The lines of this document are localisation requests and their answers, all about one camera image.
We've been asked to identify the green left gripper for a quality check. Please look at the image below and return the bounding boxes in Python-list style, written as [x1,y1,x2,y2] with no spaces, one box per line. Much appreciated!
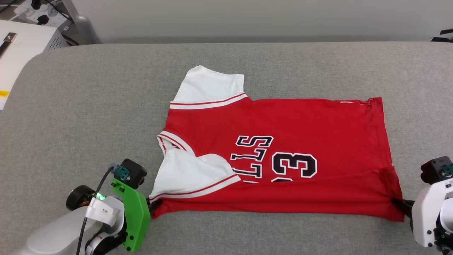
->
[85,178,164,255]

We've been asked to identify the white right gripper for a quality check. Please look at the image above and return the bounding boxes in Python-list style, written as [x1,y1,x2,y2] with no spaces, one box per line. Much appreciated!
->
[391,178,453,255]

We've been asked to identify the red Bulls jersey white sleeves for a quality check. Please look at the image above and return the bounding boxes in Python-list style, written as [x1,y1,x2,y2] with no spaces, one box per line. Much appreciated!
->
[149,65,405,222]

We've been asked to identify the white paper label tag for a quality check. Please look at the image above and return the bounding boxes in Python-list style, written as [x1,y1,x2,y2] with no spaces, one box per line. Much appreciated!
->
[86,198,121,227]

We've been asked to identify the white vented equipment box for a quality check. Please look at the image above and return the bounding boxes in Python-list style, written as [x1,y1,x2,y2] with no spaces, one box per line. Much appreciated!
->
[0,19,69,111]

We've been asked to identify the white partition panel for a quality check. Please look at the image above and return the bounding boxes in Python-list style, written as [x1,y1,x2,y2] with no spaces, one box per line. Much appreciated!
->
[71,0,453,44]

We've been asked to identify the white power strip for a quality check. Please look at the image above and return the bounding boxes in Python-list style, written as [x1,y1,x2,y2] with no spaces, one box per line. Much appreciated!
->
[14,0,73,29]

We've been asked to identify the grey metal frame post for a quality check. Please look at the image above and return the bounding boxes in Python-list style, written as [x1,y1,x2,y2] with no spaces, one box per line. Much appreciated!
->
[63,0,101,45]

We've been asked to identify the black strap with metal clip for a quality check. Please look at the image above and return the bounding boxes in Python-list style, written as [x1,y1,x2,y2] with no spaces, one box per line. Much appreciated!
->
[0,33,17,58]

